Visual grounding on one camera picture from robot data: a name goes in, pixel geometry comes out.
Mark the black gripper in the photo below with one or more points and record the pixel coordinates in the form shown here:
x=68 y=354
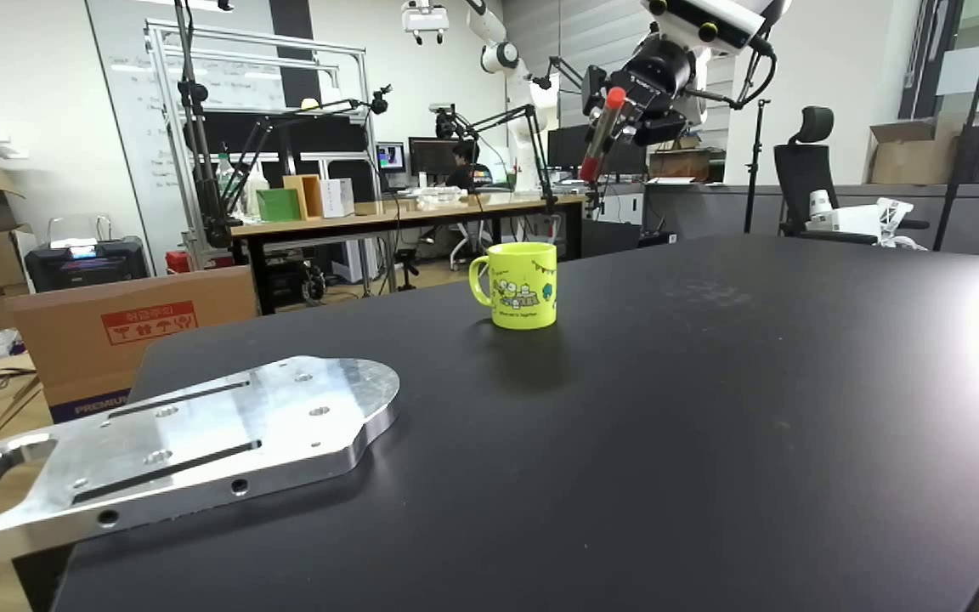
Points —
x=662 y=74

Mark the orange and white marker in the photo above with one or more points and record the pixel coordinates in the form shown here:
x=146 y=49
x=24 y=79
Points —
x=602 y=132

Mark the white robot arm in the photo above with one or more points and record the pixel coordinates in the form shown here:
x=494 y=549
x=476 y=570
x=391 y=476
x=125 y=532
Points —
x=729 y=14

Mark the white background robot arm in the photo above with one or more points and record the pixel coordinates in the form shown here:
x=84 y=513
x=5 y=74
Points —
x=502 y=57

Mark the black light stand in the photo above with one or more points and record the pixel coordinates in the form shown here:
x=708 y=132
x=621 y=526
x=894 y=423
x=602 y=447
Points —
x=756 y=166

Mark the black office chair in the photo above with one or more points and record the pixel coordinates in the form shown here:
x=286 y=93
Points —
x=802 y=173

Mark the black computer monitor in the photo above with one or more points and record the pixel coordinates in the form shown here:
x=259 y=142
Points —
x=432 y=159

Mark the yellow-green printed mug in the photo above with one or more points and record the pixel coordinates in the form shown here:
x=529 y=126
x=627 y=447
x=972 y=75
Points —
x=526 y=292

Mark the white ceiling device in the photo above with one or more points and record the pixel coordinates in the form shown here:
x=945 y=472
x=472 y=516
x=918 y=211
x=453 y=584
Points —
x=422 y=20

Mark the white crumpled bag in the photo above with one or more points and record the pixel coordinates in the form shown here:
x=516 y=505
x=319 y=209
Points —
x=883 y=215

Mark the open brown cardboard box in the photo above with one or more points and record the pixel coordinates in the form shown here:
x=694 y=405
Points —
x=908 y=153

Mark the white box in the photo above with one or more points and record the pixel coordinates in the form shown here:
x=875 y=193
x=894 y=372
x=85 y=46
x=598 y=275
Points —
x=334 y=195

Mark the tan wooden box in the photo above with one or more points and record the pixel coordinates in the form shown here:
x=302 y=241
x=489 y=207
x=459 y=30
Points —
x=307 y=195

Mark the thin black pole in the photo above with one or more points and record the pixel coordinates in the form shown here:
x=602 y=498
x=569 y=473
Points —
x=969 y=122

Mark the dark grey cabinet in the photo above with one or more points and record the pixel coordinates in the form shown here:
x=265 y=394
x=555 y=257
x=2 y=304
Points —
x=968 y=223

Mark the green box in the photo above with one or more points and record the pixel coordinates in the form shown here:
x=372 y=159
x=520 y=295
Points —
x=276 y=207

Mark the white whiteboard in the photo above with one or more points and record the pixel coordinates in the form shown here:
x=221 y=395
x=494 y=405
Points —
x=134 y=125

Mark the cardboard box with red label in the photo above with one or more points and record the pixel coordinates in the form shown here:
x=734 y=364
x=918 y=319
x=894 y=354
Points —
x=117 y=335

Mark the black equipment case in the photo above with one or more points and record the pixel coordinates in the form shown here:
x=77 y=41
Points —
x=84 y=263

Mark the wooden desk with black frame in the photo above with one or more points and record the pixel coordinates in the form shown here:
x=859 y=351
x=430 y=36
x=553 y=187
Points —
x=398 y=215

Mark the black camera stand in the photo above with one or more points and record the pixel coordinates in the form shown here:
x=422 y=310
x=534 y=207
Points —
x=203 y=125

